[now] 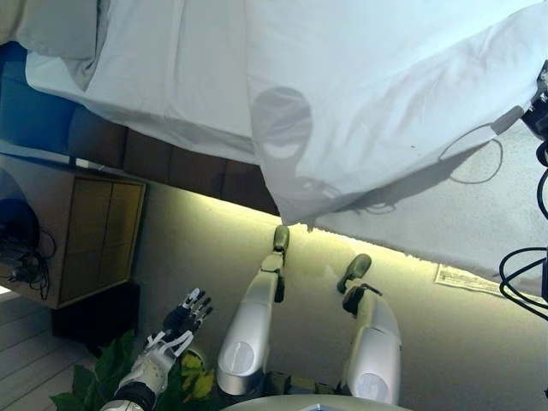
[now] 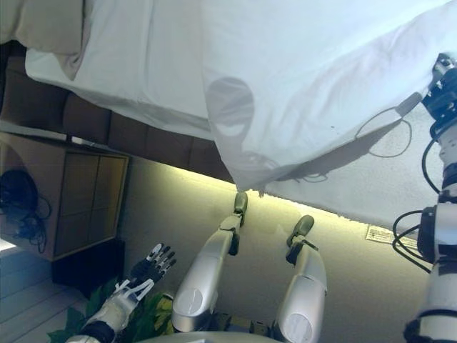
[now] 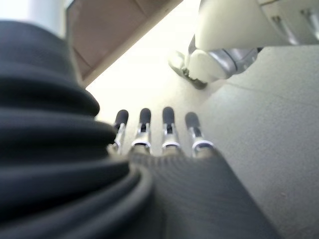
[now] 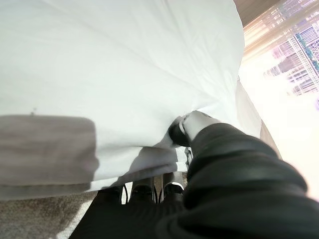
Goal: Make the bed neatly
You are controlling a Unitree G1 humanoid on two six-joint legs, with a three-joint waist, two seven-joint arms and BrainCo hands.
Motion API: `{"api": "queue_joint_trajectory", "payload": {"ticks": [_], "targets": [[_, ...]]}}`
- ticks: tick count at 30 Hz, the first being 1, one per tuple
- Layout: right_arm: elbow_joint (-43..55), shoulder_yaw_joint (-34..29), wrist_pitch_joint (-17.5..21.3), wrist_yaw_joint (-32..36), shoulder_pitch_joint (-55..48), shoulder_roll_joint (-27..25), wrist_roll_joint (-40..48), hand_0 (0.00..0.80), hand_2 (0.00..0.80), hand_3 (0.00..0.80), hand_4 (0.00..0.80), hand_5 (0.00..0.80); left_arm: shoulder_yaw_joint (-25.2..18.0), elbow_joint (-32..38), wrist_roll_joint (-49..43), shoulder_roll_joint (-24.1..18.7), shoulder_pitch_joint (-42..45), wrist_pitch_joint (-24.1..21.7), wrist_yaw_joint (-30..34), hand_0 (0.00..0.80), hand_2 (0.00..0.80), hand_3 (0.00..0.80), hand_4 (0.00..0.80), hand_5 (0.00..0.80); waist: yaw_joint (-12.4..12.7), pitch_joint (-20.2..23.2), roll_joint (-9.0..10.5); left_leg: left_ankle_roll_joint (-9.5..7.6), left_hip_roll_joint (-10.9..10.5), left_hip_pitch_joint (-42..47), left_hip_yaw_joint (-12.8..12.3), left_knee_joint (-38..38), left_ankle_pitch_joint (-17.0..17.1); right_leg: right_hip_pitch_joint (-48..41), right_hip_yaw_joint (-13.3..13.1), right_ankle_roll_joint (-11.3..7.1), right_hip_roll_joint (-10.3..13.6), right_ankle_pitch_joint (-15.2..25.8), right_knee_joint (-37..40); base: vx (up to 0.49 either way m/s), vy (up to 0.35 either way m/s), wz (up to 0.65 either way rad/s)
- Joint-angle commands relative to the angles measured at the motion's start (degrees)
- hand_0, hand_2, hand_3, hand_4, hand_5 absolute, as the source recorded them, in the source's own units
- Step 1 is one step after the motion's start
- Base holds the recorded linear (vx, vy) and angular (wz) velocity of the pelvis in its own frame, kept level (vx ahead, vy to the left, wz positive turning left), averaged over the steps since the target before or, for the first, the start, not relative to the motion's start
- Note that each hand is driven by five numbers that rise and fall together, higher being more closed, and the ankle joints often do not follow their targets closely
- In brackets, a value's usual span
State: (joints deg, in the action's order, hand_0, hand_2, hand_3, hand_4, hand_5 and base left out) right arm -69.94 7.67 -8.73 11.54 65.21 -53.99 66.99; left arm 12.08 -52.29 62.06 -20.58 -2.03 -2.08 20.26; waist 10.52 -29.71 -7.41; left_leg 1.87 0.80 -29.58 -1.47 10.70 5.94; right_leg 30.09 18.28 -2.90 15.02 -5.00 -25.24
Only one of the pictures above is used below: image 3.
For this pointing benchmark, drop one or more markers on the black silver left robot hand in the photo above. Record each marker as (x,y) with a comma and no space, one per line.
(74,186)

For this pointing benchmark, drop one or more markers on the silver left robot leg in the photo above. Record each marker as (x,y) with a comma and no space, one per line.
(229,25)

